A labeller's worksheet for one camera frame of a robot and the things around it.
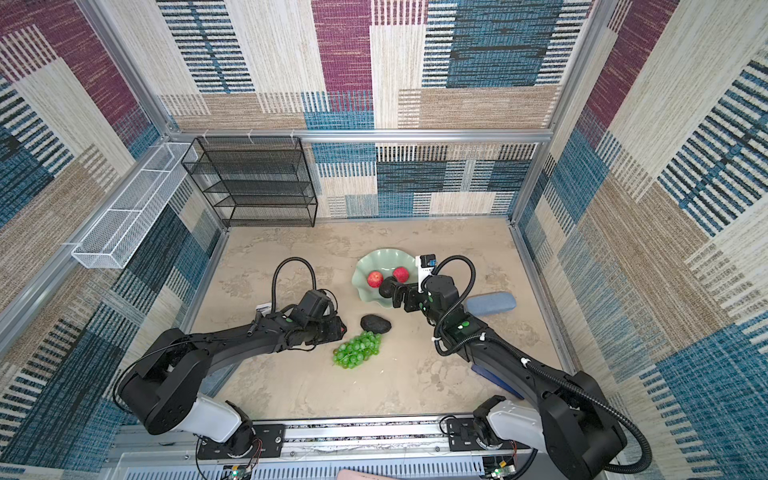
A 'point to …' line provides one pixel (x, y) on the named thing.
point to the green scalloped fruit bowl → (384, 261)
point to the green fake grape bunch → (353, 353)
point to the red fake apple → (375, 279)
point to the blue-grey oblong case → (490, 303)
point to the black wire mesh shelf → (255, 181)
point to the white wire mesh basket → (106, 244)
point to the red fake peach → (401, 274)
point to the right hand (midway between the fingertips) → (406, 284)
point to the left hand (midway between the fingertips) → (343, 326)
